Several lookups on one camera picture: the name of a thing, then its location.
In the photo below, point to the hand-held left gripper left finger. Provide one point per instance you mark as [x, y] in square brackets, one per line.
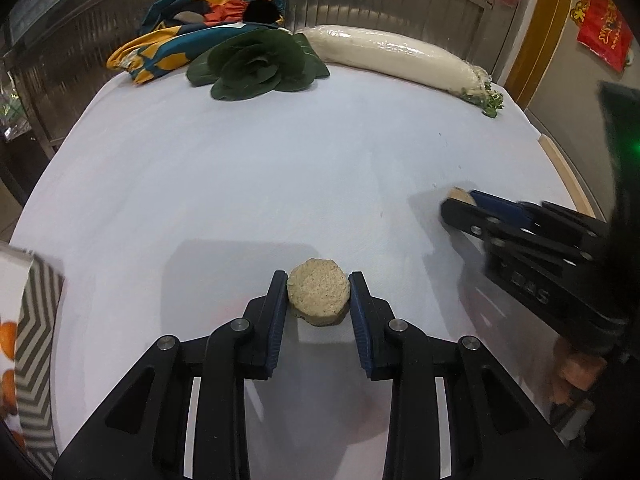
[276, 330]

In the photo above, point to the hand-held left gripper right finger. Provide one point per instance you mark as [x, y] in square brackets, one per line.
[361, 330]

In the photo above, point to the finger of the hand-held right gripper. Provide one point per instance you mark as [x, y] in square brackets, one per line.
[465, 217]
[500, 207]

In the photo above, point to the beige round cake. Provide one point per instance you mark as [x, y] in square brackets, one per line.
[318, 291]
[461, 194]

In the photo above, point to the chevron patterned cardboard box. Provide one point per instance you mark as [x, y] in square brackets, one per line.
[37, 340]

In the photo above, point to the large orange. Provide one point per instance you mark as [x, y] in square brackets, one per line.
[7, 340]

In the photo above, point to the person's right hand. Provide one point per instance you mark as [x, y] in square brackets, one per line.
[575, 372]

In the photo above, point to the white tablecloth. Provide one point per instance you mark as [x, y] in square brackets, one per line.
[250, 170]

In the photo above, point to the white daikon radish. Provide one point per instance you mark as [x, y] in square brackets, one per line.
[390, 52]

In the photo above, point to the green leafy vegetable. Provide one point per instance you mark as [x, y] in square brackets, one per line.
[255, 62]

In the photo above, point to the small orange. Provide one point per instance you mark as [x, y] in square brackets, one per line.
[18, 441]

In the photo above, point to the colourful patterned cloth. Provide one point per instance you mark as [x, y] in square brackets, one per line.
[170, 35]

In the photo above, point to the red wall poster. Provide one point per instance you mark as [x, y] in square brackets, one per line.
[605, 25]

